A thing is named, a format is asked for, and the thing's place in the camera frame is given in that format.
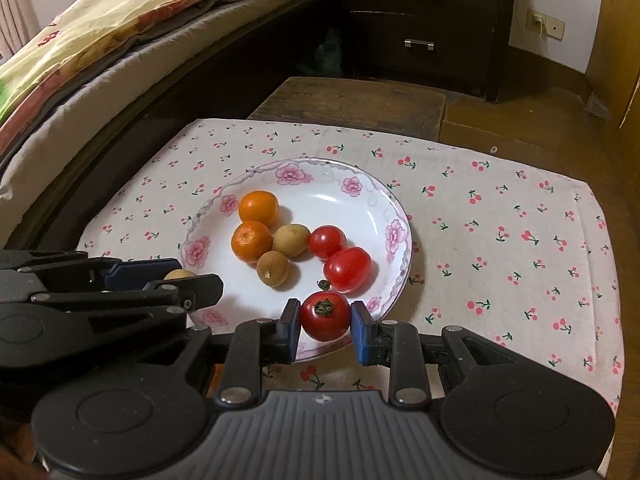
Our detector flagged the light wooden door panel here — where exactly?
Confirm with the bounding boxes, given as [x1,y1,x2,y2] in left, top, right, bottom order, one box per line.
[585,0,640,131]

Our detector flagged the beige wall outlet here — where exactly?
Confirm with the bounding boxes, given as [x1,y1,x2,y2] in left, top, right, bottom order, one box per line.
[530,9,566,39]

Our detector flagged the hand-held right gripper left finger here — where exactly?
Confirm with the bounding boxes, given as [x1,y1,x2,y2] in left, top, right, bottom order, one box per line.
[129,299,302,406]

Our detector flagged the dark wooden nightstand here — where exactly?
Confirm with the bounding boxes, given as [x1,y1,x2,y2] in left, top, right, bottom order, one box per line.
[340,0,516,104]

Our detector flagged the white floral rim plate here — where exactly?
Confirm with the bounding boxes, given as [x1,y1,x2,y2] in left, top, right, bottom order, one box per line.
[181,158,414,363]

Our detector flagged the orange mandarin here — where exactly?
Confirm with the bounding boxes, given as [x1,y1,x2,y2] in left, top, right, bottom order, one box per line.
[231,220,274,264]
[238,190,280,228]

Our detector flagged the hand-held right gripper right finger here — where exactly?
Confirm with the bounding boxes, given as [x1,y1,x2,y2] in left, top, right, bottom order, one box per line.
[350,301,523,408]

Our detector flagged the small round red tomato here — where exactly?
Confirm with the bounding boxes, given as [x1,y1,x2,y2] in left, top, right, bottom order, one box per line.
[307,225,348,261]

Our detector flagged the colourful floral quilt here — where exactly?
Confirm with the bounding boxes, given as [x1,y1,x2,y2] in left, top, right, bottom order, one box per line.
[0,0,321,126]

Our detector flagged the red plum tomato with stem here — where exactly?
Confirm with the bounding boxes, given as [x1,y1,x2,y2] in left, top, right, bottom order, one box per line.
[317,246,373,295]

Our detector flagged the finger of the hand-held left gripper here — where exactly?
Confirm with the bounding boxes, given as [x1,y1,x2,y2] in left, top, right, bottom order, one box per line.
[29,273,225,312]
[0,250,182,292]

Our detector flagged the dark green cloth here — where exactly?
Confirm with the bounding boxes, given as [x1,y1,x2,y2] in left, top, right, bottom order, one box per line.
[300,27,343,78]

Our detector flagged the brown wooden stool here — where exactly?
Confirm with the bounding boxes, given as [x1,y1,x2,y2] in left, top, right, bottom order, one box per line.
[248,76,447,141]

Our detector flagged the pink curtain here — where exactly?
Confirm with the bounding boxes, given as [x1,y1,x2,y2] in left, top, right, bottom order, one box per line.
[0,0,41,58]

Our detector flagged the cherry print tablecloth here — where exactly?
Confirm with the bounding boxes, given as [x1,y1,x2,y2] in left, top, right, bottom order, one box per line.
[77,118,626,411]

